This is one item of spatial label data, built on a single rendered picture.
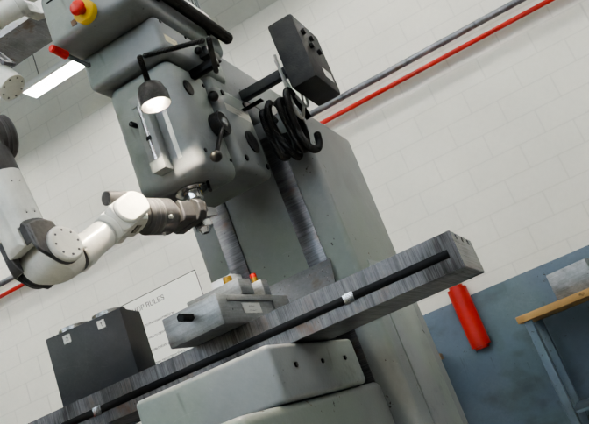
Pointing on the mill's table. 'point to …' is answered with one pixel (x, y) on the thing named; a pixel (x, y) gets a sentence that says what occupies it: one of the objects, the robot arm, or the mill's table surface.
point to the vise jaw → (229, 289)
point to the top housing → (111, 16)
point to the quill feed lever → (218, 123)
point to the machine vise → (221, 315)
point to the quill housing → (174, 135)
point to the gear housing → (145, 42)
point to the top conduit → (188, 10)
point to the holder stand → (99, 353)
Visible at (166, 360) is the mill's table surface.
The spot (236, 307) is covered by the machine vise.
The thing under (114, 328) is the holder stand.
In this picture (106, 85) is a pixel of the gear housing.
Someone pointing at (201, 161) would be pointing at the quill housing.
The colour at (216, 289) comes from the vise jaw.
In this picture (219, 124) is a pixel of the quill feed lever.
